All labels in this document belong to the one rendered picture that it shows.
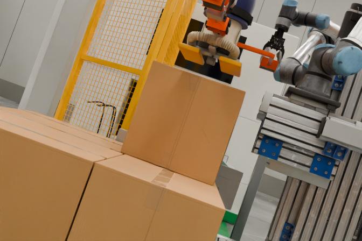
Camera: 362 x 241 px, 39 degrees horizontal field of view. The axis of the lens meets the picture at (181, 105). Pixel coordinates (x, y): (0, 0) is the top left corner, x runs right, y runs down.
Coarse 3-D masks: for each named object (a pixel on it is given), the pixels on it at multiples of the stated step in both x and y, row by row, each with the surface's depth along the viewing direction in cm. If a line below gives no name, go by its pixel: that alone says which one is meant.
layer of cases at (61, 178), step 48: (0, 144) 146; (48, 144) 148; (96, 144) 203; (0, 192) 146; (48, 192) 145; (96, 192) 145; (144, 192) 144; (192, 192) 156; (0, 240) 145; (48, 240) 144; (96, 240) 144; (144, 240) 144; (192, 240) 143
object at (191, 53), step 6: (180, 42) 221; (180, 48) 226; (186, 48) 221; (192, 48) 221; (198, 48) 220; (186, 54) 237; (192, 54) 231; (198, 54) 224; (192, 60) 250; (198, 60) 243
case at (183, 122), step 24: (168, 72) 207; (144, 96) 207; (168, 96) 206; (192, 96) 205; (216, 96) 204; (240, 96) 204; (144, 120) 206; (168, 120) 206; (192, 120) 205; (216, 120) 204; (144, 144) 206; (168, 144) 205; (192, 144) 204; (216, 144) 203; (168, 168) 204; (192, 168) 203; (216, 168) 202
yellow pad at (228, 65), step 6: (222, 60) 219; (228, 60) 219; (234, 60) 219; (222, 66) 234; (228, 66) 228; (234, 66) 222; (240, 66) 218; (228, 72) 246; (234, 72) 239; (240, 72) 237
